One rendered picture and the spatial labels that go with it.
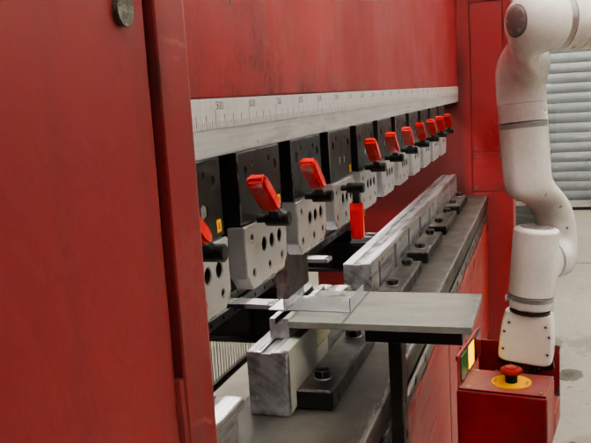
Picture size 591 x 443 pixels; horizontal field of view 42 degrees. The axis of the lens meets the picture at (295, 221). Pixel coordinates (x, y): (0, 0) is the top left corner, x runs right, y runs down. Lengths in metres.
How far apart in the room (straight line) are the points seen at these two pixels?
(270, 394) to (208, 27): 0.53
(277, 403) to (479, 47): 2.37
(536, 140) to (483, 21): 1.83
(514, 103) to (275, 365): 0.68
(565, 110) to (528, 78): 6.96
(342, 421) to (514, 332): 0.55
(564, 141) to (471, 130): 5.20
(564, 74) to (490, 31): 5.18
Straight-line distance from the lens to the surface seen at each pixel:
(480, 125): 3.29
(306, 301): 1.23
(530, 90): 1.49
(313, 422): 1.11
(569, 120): 8.45
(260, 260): 0.95
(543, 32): 1.34
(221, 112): 0.86
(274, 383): 1.12
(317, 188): 1.09
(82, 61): 0.24
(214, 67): 0.85
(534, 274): 1.51
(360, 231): 1.33
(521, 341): 1.56
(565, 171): 8.49
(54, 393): 0.23
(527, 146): 1.49
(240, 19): 0.94
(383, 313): 1.16
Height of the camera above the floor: 1.32
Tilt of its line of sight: 9 degrees down
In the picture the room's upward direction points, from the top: 3 degrees counter-clockwise
